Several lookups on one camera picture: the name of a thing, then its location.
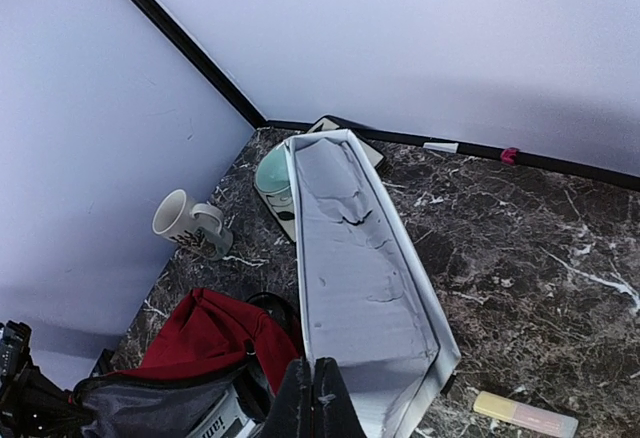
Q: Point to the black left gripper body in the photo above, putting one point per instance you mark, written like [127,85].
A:
[31,404]

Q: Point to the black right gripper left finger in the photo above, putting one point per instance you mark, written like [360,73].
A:
[291,413]

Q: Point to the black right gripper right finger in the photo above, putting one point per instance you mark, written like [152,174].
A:
[334,415]

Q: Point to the grey ianra magazine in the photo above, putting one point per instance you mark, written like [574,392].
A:
[226,419]

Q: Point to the red student backpack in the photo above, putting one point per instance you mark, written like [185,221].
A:
[208,341]

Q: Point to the white mug with coral print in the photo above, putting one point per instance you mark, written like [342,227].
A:
[192,225]

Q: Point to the light green ceramic bowl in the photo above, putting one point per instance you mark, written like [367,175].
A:
[272,173]

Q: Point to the black left frame post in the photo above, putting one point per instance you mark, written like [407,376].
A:
[197,57]

